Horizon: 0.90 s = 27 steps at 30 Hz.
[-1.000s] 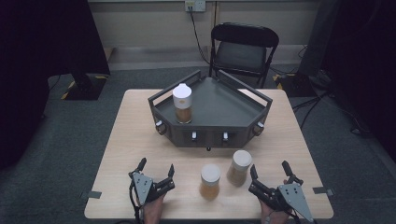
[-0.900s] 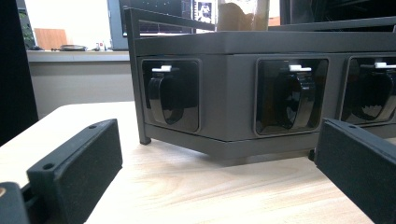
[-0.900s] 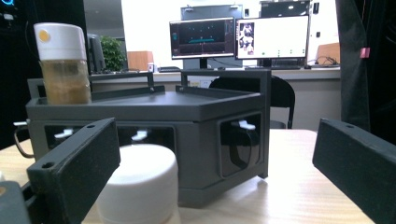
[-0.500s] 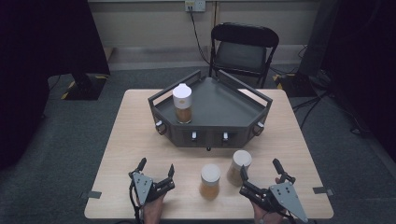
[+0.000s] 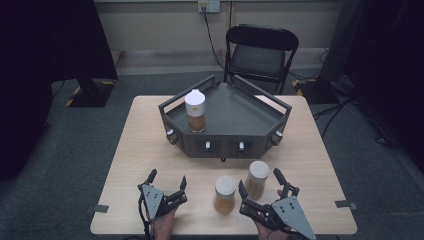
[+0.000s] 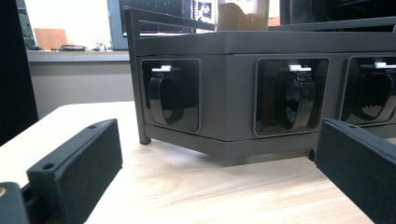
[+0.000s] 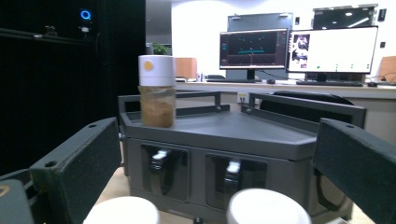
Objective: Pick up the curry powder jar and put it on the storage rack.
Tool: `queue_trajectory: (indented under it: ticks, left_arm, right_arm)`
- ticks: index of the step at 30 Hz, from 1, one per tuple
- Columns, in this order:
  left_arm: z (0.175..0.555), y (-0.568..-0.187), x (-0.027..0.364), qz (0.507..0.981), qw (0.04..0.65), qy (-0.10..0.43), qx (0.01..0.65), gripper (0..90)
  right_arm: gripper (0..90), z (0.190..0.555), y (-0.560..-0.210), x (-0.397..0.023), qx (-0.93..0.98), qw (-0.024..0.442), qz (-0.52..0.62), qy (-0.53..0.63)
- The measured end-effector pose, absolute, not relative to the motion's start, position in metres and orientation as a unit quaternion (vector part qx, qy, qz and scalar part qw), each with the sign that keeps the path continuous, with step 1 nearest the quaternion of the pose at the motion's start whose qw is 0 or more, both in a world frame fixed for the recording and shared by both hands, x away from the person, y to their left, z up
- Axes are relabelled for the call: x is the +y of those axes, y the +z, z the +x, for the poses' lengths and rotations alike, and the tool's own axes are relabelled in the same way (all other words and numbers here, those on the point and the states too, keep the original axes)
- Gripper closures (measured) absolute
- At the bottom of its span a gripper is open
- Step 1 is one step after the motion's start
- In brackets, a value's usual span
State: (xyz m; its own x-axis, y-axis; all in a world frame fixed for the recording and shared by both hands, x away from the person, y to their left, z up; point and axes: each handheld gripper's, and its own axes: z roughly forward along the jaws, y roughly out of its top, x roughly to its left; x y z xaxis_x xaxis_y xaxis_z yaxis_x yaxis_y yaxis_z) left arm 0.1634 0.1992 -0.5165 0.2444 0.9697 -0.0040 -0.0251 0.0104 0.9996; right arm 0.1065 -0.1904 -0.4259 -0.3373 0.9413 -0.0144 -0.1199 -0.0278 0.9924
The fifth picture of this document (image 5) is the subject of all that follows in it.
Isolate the brown spice bottle tabbed lid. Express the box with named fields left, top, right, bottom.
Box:
left=184, top=88, right=207, bottom=134

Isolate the dark curtain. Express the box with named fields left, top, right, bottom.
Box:
left=0, top=0, right=119, bottom=185
left=319, top=0, right=424, bottom=168

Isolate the black power cable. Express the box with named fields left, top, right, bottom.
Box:
left=200, top=6, right=228, bottom=72

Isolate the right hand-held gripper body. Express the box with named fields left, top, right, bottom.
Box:
left=239, top=195, right=317, bottom=240

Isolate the black folding chair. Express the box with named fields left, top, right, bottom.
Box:
left=223, top=23, right=300, bottom=96

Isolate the dark grey corner storage rack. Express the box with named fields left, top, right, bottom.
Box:
left=158, top=74, right=293, bottom=163

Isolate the white wall socket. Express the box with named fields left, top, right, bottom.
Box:
left=197, top=0, right=221, bottom=14

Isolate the tan spice bottle white lid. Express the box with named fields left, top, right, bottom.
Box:
left=243, top=160, right=271, bottom=201

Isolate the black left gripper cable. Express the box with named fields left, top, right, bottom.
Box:
left=137, top=196, right=153, bottom=240

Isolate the person's right hand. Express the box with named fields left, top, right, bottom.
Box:
left=254, top=188, right=296, bottom=240

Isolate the black floor cable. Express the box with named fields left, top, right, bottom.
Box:
left=312, top=96, right=355, bottom=140

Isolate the grey tape strip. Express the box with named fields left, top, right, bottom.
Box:
left=334, top=199, right=358, bottom=211
left=85, top=204, right=110, bottom=215

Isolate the person's left hand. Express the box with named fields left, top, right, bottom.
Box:
left=151, top=207, right=180, bottom=240

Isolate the orange spice bottle white lid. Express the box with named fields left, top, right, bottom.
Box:
left=213, top=175, right=238, bottom=216

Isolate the black stand base yellow tape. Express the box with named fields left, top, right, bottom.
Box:
left=292, top=78, right=340, bottom=105
left=64, top=78, right=117, bottom=109

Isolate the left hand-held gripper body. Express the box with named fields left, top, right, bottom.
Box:
left=137, top=183, right=189, bottom=222

